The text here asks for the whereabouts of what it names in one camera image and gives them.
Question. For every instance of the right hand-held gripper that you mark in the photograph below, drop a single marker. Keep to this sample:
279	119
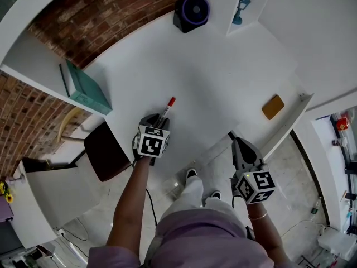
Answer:
255	186

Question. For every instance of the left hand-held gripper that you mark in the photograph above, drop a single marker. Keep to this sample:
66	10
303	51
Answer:
152	145

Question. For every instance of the red-capped marker pen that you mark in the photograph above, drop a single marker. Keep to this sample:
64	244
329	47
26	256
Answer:
168	106

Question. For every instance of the white drawer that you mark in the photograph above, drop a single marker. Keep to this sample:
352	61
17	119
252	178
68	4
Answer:
279	133

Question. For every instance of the person's right forearm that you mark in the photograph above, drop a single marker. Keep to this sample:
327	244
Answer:
265	233

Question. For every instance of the person's left forearm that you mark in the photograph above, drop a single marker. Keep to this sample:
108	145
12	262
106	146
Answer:
131	205

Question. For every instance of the purple round fan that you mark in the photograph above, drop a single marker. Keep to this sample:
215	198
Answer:
192	11

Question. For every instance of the person's right shoe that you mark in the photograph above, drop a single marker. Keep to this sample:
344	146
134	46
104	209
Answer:
216	195

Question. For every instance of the person's shoe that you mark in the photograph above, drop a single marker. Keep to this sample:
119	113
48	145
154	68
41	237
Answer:
191	173
216	195

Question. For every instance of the brown felt eraser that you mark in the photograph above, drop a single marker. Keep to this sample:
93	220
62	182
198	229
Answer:
273	107

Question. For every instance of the person's left shoe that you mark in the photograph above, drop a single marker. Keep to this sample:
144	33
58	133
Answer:
191	173

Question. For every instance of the wooden chair dark seat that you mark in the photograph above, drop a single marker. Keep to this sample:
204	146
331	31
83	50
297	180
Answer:
107	152

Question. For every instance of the person's light trousers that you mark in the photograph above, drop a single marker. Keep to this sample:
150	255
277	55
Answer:
195	197

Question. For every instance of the teal book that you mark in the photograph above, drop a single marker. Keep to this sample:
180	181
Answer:
89	91

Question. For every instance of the white patterned cup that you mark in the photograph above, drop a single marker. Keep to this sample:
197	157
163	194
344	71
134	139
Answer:
339	142

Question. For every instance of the person's lilac shirt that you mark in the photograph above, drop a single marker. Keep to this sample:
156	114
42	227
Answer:
200	241

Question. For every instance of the red jar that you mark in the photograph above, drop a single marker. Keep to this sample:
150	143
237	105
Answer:
343	124

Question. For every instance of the black framed window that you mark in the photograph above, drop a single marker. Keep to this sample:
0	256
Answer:
347	177

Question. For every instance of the white box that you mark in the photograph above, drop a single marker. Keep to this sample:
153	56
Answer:
334	243

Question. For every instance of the small white table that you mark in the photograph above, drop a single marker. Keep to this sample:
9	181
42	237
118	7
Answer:
55	200

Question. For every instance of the teal lantern ornament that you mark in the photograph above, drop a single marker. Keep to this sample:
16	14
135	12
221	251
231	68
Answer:
240	11

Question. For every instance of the white hutch shelf unit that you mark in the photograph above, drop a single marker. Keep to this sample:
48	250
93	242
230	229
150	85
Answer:
28	60

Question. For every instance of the sunflower pot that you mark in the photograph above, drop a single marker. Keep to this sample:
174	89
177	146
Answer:
7	194

